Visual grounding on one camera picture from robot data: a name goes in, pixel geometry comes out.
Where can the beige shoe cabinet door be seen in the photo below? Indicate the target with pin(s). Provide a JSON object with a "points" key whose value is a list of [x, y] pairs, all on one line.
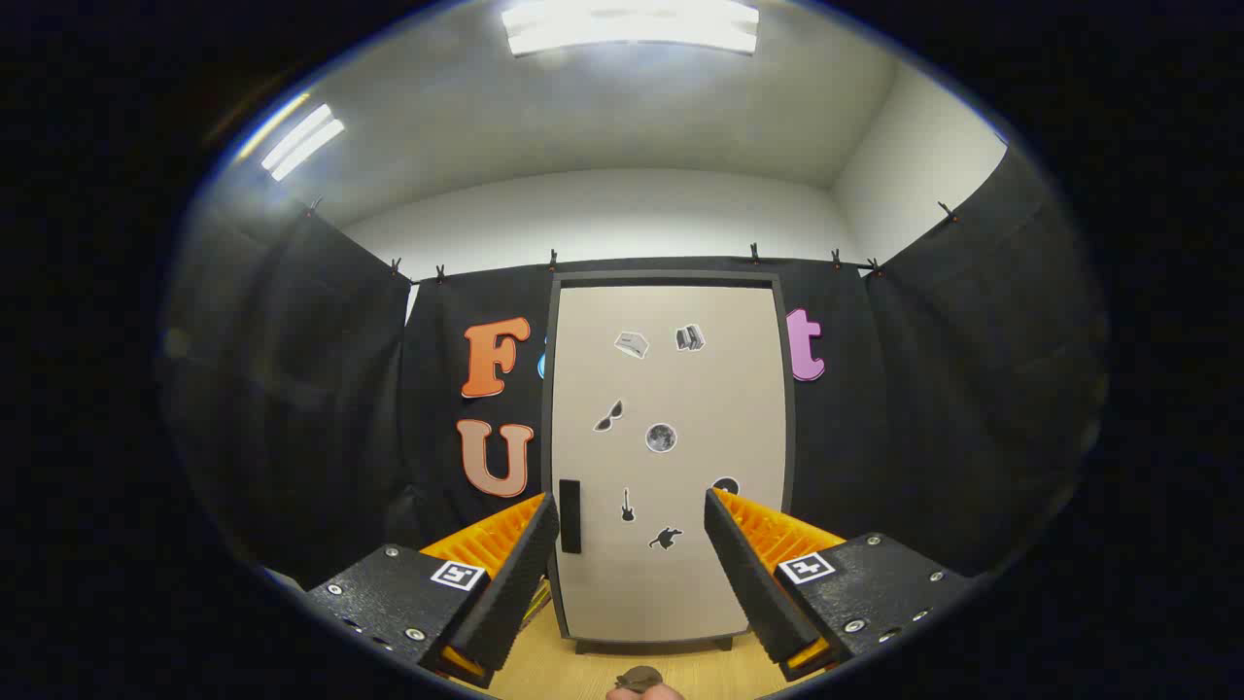
{"points": [[680, 389]]}

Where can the black backdrop cloth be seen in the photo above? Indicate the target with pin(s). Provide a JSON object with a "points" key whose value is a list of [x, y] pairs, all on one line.
{"points": [[292, 389]]}

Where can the brown fuzzy shoe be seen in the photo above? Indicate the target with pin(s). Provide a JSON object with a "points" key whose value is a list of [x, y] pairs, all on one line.
{"points": [[639, 677]]}

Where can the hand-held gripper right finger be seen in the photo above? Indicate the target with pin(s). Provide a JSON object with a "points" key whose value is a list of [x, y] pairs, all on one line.
{"points": [[753, 593]]}

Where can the narrow ceiling light panel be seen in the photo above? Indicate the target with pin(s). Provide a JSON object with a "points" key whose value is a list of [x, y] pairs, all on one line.
{"points": [[301, 143]]}

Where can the dark grey shoe cabinet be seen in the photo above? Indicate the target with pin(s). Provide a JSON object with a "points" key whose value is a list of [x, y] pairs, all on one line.
{"points": [[671, 277]]}

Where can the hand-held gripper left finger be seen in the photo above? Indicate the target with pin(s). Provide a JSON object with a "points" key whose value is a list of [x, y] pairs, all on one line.
{"points": [[515, 593]]}

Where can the wide ceiling light panel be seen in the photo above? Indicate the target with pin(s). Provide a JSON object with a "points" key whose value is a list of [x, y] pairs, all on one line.
{"points": [[632, 24]]}

